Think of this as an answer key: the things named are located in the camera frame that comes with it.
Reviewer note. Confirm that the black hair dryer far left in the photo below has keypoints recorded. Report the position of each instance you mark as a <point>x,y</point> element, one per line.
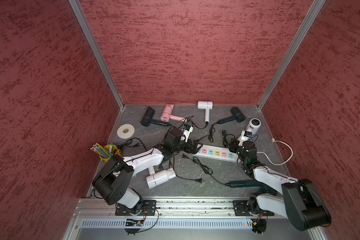
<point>148,119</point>

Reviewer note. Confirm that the yellow cup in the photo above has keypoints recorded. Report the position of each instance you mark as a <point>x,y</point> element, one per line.
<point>112,149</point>

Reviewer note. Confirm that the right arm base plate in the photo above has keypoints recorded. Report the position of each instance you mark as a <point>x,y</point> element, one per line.
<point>242,209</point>

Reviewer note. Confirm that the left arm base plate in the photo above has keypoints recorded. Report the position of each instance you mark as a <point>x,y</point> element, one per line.
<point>143,208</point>

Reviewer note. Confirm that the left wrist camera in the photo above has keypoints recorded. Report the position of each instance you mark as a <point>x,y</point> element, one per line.
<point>187,129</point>

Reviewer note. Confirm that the dark green hair dryer back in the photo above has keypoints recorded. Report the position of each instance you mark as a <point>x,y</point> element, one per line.
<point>237,115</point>

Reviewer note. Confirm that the white round hair dryer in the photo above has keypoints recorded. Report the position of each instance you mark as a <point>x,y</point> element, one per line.
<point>253,126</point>

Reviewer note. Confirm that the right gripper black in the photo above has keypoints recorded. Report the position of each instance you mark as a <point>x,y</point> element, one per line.
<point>234,144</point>

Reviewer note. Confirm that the aluminium front rail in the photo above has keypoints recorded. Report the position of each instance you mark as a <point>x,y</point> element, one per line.
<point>180,218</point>

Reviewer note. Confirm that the pink hair dryer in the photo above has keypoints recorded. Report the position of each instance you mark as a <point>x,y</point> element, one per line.
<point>167,115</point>

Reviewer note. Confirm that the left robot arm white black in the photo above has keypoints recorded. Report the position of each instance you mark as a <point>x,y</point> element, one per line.
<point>113,180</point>

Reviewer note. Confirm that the white square hair dryer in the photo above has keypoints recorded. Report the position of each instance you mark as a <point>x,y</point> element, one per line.
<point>207,106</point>

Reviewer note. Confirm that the white power strip coloured sockets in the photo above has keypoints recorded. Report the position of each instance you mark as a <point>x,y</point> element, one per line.
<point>216,153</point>

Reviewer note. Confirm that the white hair dryer front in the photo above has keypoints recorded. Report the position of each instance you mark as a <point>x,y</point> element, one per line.
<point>158,178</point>

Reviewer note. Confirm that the bundle of pencils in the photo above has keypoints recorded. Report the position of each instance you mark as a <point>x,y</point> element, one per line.
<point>101,151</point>

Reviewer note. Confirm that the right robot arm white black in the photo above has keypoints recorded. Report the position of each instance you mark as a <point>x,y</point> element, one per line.
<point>297,200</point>

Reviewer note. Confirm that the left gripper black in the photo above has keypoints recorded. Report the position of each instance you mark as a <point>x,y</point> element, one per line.
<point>194,148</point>

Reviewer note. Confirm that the white tape roll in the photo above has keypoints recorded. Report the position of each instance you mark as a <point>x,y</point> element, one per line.
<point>125,131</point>

